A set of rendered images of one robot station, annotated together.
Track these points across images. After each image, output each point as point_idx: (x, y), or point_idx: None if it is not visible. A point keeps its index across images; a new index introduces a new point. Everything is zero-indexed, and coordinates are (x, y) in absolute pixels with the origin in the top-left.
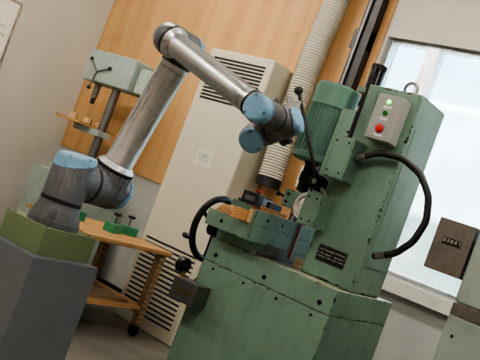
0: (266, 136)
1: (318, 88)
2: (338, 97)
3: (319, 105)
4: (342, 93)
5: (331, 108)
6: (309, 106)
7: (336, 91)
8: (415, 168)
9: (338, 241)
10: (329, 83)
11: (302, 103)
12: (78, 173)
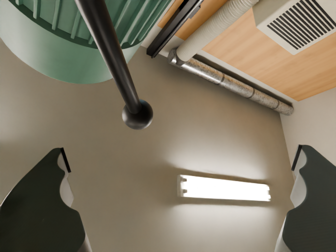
0: None
1: (100, 73)
2: (11, 29)
3: (80, 32)
4: (5, 35)
5: (17, 0)
6: (144, 32)
7: (22, 49)
8: None
9: None
10: (54, 77)
11: (117, 86)
12: None
